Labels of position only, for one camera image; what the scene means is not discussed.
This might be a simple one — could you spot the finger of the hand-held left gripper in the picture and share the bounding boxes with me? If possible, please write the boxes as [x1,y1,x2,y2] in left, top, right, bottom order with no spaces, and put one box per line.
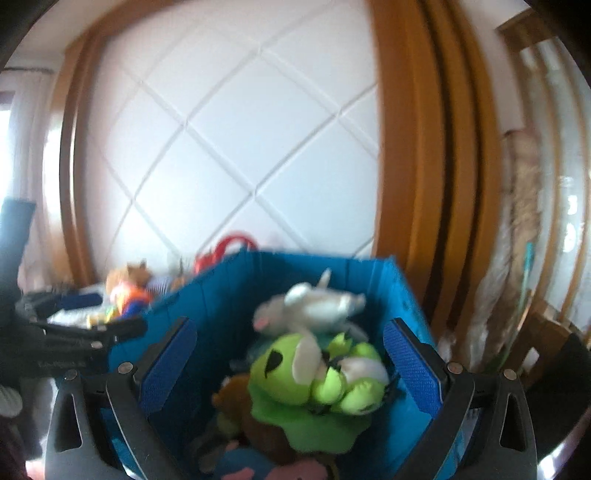
[31,318,149,345]
[15,291,103,320]

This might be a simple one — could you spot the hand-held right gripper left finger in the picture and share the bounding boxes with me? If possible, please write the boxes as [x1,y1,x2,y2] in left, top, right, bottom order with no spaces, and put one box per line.
[44,316,199,480]

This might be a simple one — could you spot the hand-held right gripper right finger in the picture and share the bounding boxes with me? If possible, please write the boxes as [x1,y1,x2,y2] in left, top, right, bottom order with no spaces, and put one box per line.
[383,316,539,480]

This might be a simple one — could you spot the blue fabric storage container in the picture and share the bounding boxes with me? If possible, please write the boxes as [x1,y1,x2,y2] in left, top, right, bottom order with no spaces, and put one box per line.
[107,248,468,480]

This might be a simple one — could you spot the lime green plush toy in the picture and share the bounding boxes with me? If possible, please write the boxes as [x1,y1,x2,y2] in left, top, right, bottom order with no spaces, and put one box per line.
[247,332,392,416]

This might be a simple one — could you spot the pile of plush toys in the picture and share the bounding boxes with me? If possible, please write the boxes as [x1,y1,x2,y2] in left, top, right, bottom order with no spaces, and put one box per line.
[87,260,186,325]

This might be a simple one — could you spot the brown plush toy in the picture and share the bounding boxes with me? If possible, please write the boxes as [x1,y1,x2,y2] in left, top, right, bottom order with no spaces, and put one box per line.
[211,373,298,464]

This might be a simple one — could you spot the white plush toy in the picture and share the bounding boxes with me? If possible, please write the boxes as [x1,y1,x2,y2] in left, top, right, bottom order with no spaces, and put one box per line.
[252,269,369,336]

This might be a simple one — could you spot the white curtain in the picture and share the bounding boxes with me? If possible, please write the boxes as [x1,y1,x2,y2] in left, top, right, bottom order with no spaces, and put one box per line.
[0,68,62,296]

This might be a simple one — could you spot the red handbag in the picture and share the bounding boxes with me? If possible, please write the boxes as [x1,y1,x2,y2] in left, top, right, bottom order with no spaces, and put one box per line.
[193,232,260,276]

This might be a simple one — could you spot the wooden chair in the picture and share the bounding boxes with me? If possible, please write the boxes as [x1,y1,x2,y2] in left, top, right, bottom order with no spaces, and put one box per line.
[502,302,580,386]

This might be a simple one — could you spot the blue and pink plush toy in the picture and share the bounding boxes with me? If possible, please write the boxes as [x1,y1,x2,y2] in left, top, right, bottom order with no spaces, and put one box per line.
[216,447,345,480]

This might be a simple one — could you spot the beige patterned rolled mat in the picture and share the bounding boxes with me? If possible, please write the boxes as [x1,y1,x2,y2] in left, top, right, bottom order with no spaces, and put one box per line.
[499,128,544,278]

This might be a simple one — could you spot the wooden slatted partition screen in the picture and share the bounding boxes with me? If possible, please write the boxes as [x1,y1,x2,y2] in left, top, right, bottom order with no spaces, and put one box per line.
[495,8,591,334]

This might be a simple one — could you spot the wooden wall trim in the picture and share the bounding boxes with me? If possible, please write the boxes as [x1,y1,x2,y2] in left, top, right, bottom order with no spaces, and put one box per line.
[56,34,109,289]

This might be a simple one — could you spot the wooden door frame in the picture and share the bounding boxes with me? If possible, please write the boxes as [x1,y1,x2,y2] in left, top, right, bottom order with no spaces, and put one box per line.
[368,0,505,333]

